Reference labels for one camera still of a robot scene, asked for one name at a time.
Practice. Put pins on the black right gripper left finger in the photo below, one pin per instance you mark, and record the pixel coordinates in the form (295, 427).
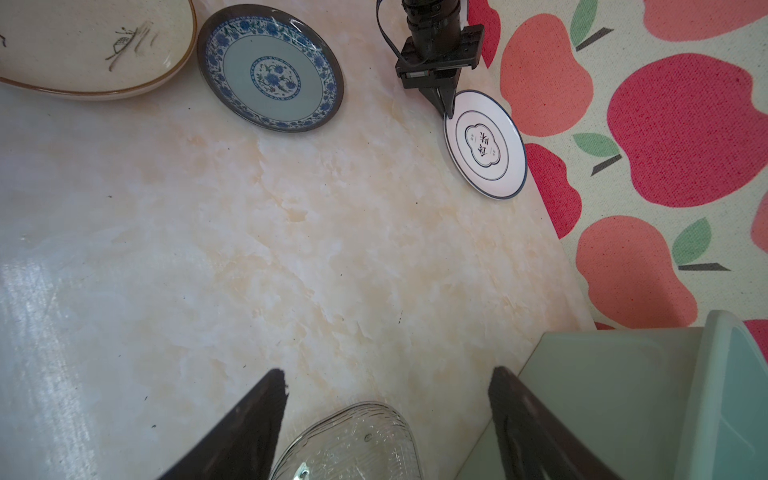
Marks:
(243, 444)

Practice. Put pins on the mint green plastic bin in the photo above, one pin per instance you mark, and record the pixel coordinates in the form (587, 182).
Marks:
(669, 403)

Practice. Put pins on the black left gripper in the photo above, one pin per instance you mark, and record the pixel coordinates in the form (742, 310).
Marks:
(438, 48)

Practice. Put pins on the blue floral patterned plate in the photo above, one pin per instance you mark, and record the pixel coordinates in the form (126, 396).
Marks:
(270, 68)

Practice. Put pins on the clear glass square plate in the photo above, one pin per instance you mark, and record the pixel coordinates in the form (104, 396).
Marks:
(367, 440)

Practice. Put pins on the cream plate brown rim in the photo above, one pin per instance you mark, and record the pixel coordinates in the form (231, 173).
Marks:
(95, 50)

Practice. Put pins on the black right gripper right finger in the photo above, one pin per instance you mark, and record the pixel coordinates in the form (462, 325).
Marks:
(533, 443)

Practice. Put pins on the white plate blue rim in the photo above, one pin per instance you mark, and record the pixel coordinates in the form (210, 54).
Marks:
(485, 146)

